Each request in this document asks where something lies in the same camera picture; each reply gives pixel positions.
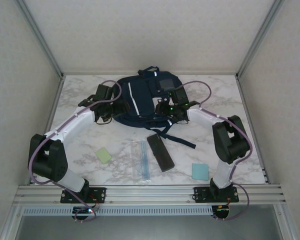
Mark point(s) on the navy blue backpack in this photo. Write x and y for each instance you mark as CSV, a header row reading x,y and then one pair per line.
x,y
142,100

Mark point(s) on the black pencil case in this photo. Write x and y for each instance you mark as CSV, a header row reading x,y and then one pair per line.
x,y
161,153

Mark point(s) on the clear bag of blue rulers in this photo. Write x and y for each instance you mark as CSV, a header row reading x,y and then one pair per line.
x,y
141,160

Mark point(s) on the blue sticky note pad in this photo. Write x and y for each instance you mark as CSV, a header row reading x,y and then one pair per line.
x,y
200,171

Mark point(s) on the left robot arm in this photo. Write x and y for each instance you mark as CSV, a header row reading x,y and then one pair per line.
x,y
50,160

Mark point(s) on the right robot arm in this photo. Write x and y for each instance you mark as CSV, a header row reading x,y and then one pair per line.
x,y
230,145

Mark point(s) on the green sticky note pad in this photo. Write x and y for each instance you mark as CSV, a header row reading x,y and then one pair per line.
x,y
103,155

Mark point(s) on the small controller board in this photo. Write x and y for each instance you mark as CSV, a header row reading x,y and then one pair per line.
x,y
221,211
83,210

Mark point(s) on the aluminium table back rail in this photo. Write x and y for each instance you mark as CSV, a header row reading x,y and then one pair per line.
x,y
202,74

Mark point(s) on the aluminium table side rail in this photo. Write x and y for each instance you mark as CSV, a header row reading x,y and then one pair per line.
x,y
52,112
244,100

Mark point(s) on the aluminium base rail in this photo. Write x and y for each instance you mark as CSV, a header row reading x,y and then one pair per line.
x,y
150,193

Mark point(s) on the aluminium frame post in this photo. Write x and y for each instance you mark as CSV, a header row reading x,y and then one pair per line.
x,y
258,40
42,40

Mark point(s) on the aluminium frame leg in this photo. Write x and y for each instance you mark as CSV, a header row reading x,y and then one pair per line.
x,y
11,222
286,222

